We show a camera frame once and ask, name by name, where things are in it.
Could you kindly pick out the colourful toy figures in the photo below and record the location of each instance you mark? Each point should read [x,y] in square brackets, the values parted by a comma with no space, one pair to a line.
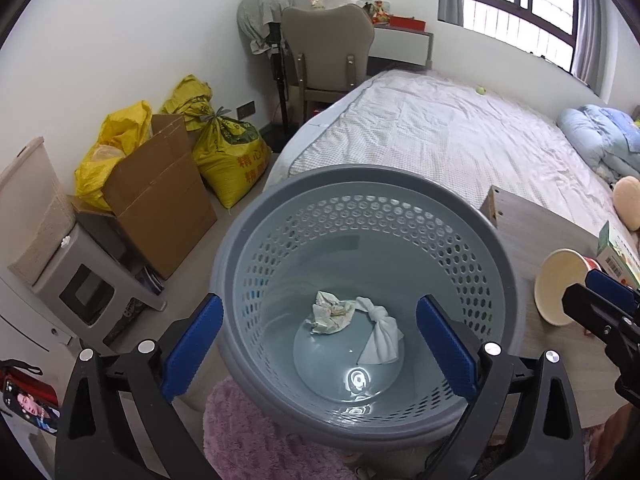
[381,11]

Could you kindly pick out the brown cardboard box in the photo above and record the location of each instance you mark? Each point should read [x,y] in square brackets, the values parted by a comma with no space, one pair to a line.
[155,210]

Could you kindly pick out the large brown teddy bear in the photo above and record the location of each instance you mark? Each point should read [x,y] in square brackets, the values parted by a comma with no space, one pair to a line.
[627,200]

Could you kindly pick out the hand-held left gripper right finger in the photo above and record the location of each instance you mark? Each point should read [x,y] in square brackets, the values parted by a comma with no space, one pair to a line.
[447,347]

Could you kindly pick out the red box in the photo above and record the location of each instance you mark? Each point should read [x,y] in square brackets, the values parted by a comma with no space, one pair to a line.
[407,23]

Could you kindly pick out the knotted white tissue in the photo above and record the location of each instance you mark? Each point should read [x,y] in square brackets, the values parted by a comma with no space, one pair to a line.
[382,332]

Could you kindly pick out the crumpled yellow sack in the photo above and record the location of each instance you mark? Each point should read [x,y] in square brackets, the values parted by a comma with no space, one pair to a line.
[187,97]

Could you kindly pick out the grey cloth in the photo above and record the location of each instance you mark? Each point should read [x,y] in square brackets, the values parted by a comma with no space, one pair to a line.
[262,15]

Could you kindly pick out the green cardboard box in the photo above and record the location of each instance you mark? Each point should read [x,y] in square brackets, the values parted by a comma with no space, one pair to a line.
[620,252]

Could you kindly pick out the yellow plastic bag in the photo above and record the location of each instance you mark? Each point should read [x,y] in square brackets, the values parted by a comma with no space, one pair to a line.
[107,150]

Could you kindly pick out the grey perforated plastic basket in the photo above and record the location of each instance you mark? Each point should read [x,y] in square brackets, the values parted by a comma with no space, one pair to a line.
[365,300]

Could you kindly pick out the crumpled paper ball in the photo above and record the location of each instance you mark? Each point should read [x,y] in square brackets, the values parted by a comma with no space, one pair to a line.
[330,312]

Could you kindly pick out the pink fluffy rug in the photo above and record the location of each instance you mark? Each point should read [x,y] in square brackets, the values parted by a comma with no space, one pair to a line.
[250,440]

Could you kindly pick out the light blue duvet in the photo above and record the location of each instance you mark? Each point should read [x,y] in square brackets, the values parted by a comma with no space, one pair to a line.
[600,135]

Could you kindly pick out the beige padded chair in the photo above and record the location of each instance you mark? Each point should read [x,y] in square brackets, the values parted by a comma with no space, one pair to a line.
[327,52]

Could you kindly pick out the paper noodle cup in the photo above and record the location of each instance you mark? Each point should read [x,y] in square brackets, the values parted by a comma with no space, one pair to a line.
[555,287]

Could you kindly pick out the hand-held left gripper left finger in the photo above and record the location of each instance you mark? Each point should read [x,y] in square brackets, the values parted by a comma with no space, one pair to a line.
[192,347]

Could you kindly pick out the person's right forearm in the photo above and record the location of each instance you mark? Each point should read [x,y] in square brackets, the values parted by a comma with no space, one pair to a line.
[625,440]

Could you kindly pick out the grey white desk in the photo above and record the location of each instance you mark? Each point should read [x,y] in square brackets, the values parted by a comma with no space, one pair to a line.
[400,45]

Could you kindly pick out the black stand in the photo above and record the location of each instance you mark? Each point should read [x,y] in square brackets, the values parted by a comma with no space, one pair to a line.
[280,75]

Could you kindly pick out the smartphone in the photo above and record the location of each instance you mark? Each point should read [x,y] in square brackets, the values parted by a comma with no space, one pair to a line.
[30,405]

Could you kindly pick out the beige plastic bin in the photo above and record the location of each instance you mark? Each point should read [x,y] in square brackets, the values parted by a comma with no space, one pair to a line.
[35,205]

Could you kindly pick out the wall socket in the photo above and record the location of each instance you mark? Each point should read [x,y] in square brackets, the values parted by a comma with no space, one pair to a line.
[246,109]

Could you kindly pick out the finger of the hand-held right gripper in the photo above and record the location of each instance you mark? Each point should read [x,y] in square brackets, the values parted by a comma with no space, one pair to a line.
[595,310]
[607,282]

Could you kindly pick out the grey plastic stool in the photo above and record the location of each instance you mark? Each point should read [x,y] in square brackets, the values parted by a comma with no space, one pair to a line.
[85,285]

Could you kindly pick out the tied yellow printed sack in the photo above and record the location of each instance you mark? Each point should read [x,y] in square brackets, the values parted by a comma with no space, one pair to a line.
[227,157]

